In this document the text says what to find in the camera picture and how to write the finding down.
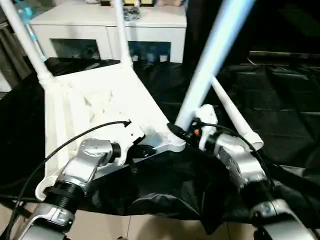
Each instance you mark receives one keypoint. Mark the white plastic table top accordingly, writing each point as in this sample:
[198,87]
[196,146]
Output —
[100,95]

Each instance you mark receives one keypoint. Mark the white plastic table leg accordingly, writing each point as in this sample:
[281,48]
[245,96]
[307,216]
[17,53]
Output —
[25,45]
[235,110]
[123,37]
[212,55]

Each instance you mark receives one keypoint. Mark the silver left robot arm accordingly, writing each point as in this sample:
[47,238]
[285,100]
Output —
[85,160]

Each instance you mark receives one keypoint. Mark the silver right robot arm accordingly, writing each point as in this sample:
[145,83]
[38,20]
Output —
[237,160]

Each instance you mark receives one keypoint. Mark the black work mat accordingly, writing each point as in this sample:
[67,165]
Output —
[275,100]

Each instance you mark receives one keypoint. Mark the clear bag of black parts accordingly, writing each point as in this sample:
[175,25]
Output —
[132,13]

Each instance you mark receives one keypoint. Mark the white glass-door cabinet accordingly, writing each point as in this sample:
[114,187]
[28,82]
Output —
[75,27]

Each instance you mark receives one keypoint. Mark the blue white striped pole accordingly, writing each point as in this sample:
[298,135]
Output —
[35,40]

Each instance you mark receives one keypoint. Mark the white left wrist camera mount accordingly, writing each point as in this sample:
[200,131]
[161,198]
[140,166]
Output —
[130,140]

